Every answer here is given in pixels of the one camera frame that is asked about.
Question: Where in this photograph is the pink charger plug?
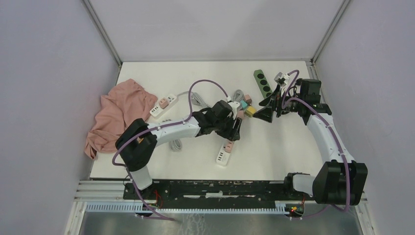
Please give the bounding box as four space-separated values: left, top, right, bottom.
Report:
237 110 245 119

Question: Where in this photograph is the grey coiled cord lower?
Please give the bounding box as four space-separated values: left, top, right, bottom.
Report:
168 91 211 152

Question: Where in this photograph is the pink charger plug end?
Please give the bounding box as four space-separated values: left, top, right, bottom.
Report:
243 94 252 104

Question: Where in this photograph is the pink cloth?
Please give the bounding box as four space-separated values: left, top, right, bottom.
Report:
84 79 158 159

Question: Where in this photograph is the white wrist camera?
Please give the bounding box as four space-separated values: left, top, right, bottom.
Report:
274 72 290 89
227 96 241 119

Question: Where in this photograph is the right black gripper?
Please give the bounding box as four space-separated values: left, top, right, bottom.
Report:
253 83 305 122

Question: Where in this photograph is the yellow charger plug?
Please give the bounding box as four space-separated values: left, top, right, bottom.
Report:
244 106 256 118

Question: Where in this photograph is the green power strip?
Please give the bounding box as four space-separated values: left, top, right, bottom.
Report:
253 70 273 99

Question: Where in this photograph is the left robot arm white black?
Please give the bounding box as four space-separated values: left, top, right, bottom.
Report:
115 100 242 199

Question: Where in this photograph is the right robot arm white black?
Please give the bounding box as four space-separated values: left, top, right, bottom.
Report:
254 78 368 206

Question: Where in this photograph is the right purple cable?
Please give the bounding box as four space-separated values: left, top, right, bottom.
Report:
280 70 351 220

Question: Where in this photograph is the teal usb charger plug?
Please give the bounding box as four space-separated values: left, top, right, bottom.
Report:
240 100 248 110

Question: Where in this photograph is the black mounting base plate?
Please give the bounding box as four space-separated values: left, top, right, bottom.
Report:
123 179 314 209

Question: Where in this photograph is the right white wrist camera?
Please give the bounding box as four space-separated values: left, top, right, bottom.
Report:
274 72 290 89

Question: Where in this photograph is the purple cable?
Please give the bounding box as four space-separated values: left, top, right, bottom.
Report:
280 70 351 220
112 79 231 222

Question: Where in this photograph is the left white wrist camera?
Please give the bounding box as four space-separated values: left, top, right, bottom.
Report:
227 96 241 119

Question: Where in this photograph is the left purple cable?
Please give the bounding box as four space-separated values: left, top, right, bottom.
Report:
112 79 231 222

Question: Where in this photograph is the pink plug on right strip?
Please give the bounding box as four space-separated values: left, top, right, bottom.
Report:
224 141 234 153

